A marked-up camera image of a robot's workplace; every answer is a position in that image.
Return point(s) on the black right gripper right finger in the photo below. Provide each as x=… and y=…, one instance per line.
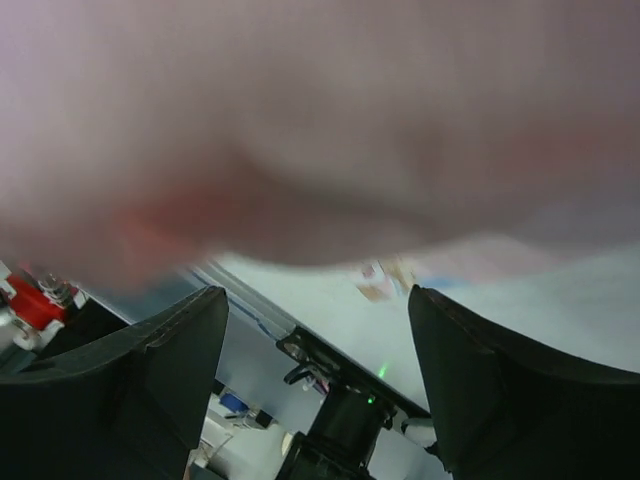
x=505, y=406

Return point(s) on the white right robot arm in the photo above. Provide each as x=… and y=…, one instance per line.
x=357, y=407

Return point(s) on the pink pillowcase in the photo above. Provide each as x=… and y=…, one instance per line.
x=491, y=137

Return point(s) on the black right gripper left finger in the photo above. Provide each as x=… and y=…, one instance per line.
x=130, y=405

